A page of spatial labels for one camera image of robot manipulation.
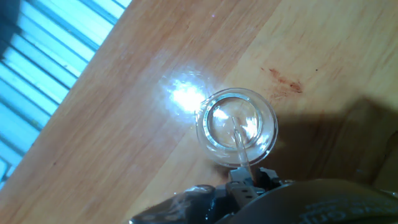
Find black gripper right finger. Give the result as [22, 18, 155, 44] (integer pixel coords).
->
[255, 167, 283, 191]

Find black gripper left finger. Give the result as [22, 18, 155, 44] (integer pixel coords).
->
[224, 167, 259, 207]

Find glass dropper with red bulb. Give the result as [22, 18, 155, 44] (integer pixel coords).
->
[231, 116, 255, 184]

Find clear glass beaker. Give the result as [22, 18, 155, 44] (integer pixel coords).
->
[195, 87, 279, 169]

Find wooden board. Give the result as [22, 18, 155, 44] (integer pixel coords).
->
[0, 0, 398, 224]

